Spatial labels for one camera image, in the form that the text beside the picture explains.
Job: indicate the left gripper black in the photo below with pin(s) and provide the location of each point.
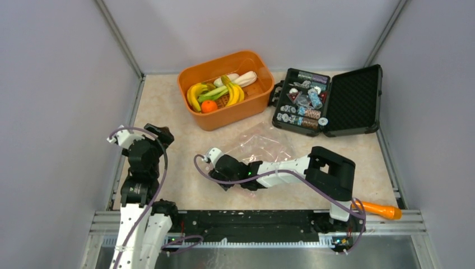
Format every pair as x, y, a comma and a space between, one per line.
163, 133

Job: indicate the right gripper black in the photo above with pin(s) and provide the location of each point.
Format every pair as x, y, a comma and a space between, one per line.
216, 174

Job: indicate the clear zip top bag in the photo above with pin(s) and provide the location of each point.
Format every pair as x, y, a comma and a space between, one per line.
262, 142

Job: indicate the green leafy vegetable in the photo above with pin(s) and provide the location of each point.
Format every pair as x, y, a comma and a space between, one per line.
213, 94

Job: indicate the yellow banana bunch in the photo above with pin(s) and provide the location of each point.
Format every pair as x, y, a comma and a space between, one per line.
236, 93
192, 96

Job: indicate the orange plastic basket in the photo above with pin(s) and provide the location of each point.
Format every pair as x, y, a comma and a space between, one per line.
256, 95

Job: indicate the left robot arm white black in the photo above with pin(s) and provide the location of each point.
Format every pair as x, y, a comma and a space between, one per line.
144, 220

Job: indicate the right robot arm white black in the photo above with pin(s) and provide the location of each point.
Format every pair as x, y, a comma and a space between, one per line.
329, 174

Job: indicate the orange fruit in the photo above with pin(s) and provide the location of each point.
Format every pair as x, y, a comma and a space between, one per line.
208, 106

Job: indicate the white radish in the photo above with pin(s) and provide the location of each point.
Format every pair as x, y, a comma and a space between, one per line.
246, 79

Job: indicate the black poker chip case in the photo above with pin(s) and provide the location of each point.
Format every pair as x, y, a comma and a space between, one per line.
346, 104

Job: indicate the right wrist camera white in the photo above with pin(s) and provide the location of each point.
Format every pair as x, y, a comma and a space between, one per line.
213, 155

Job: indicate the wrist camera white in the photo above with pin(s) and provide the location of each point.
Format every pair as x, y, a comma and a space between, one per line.
124, 136
213, 155

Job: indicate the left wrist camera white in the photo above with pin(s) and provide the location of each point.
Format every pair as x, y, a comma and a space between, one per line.
124, 136

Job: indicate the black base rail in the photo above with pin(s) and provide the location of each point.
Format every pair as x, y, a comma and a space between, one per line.
254, 226

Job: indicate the orange handled tool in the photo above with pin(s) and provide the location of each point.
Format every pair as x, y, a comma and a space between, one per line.
387, 212

